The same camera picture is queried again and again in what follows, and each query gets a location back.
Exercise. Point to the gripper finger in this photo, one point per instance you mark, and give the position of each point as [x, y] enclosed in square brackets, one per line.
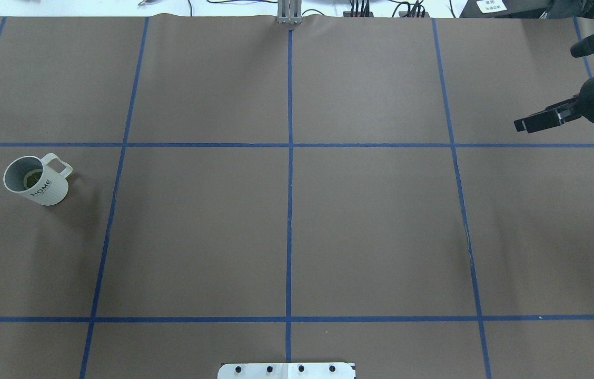
[563, 105]
[544, 120]

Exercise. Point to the white ribbed HOME mug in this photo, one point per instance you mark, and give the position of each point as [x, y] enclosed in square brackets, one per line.
[53, 185]

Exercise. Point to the lemon slice in mug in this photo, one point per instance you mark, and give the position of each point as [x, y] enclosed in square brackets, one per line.
[32, 178]

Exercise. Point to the aluminium camera mount post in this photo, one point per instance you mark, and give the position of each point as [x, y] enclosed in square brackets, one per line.
[289, 12]

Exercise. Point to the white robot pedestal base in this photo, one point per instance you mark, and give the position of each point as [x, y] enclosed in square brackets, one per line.
[289, 370]

